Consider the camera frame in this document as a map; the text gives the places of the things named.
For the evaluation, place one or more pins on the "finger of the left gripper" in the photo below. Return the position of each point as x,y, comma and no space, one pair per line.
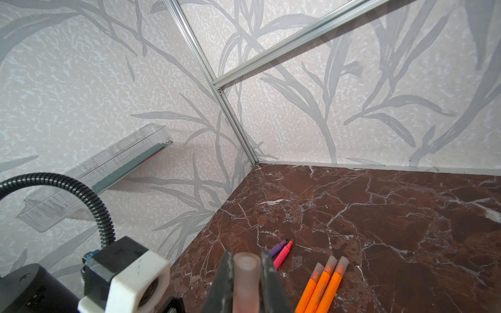
173,305

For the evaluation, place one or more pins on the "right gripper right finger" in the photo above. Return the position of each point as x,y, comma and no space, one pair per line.
273,298

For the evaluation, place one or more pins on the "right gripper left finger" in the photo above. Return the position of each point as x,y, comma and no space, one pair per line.
220,295

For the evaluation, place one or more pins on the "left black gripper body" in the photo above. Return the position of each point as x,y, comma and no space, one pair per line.
31,288

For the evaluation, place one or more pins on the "orange marker pen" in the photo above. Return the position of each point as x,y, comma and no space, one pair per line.
309,289
321,285
333,286

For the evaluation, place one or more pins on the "pink marker pen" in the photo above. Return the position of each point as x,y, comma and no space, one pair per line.
279,259

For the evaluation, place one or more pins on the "purple marker pen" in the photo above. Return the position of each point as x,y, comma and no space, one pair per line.
277,248

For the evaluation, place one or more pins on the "clear plastic wall tray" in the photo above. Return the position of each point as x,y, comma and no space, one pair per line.
47,206

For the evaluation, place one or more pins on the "aluminium cage frame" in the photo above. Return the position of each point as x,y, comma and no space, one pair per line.
322,26

